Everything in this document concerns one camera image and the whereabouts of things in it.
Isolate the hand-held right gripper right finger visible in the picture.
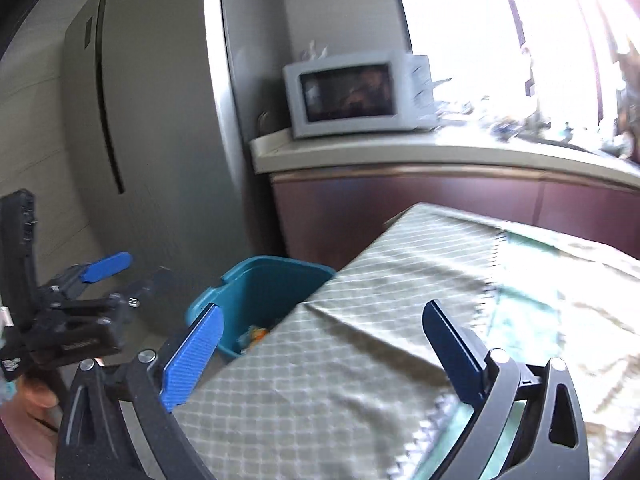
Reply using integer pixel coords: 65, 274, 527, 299
421, 299, 590, 480

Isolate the teal plastic trash bin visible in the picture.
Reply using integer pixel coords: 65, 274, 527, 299
184, 255, 337, 364

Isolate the orange wrapper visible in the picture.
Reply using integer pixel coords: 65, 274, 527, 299
236, 324, 272, 352

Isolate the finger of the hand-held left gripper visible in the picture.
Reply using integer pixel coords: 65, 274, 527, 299
106, 266, 177, 312
64, 252, 134, 287

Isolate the green patterned tablecloth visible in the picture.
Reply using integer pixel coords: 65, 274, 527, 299
172, 202, 640, 480

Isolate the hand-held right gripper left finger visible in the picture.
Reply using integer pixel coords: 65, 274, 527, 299
54, 303, 225, 480

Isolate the maroon kitchen counter cabinet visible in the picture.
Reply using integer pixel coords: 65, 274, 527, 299
249, 125, 640, 273

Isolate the person's left forearm pink sleeve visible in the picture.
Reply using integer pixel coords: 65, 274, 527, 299
2, 410, 57, 471

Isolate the person's left hand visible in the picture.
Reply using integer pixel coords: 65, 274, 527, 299
14, 377, 62, 431

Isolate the grey microwave oven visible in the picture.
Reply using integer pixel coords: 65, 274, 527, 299
281, 51, 432, 141

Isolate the silver refrigerator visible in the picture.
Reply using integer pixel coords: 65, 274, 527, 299
61, 0, 292, 313

